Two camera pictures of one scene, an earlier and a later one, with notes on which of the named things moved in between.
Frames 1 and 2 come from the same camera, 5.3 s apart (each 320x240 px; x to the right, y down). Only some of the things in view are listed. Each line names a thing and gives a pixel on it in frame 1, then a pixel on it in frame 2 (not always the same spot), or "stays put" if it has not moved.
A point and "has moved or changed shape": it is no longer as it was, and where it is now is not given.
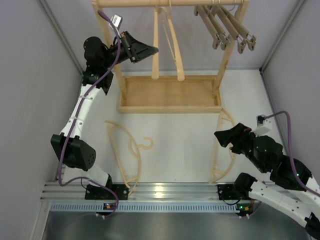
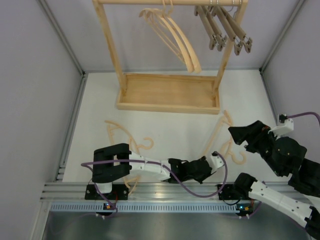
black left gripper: (137, 50) to (207, 175)
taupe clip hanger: (231, 27) has moved or changed shape
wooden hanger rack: (170, 94) stays put
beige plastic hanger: (217, 174) to (226, 117)
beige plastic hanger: (167, 23) has moved or changed shape
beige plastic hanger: (135, 148) stays put
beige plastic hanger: (155, 61) to (164, 23)
